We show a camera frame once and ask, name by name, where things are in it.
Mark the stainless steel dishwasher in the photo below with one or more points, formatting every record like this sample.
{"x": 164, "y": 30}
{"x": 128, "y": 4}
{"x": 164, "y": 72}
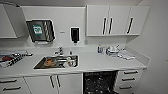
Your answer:
{"x": 100, "y": 83}

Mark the small clear soap bottle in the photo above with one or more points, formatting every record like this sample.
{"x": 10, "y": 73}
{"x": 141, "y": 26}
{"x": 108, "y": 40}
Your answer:
{"x": 70, "y": 52}

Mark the blue label bottle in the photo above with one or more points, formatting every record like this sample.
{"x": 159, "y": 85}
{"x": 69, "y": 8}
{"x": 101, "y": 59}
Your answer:
{"x": 99, "y": 50}

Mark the white mug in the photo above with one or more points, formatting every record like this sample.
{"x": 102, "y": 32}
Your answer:
{"x": 71, "y": 62}

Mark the small white bottle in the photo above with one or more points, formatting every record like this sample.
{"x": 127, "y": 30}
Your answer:
{"x": 104, "y": 51}

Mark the chrome faucet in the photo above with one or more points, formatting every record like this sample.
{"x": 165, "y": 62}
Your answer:
{"x": 60, "y": 50}

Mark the pile of white dishes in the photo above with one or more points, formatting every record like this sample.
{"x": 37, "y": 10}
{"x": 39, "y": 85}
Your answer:
{"x": 112, "y": 50}

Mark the stainless steel sink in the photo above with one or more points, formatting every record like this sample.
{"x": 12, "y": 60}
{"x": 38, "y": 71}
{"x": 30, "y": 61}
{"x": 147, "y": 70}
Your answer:
{"x": 55, "y": 63}

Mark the orange bowl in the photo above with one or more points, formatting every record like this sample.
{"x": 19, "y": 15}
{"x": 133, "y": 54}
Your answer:
{"x": 49, "y": 62}

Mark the white two-door base cabinet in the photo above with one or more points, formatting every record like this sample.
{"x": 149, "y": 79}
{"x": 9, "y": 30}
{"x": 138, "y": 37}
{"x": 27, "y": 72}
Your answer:
{"x": 63, "y": 85}

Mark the steel paper towel dispenser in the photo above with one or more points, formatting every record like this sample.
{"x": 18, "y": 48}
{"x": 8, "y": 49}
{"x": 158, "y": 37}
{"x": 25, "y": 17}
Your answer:
{"x": 40, "y": 30}

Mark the white drawer stack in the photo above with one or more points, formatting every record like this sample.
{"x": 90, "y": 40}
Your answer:
{"x": 13, "y": 86}
{"x": 130, "y": 80}

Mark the white wall outlet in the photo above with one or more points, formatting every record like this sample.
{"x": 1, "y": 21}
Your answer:
{"x": 85, "y": 41}

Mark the black wall soap dispenser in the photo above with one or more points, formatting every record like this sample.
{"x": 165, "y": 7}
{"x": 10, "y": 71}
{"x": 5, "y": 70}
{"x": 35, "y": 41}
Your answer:
{"x": 75, "y": 34}

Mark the small wall label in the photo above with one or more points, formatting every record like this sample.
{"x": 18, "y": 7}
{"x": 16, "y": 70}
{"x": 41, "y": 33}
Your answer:
{"x": 62, "y": 32}

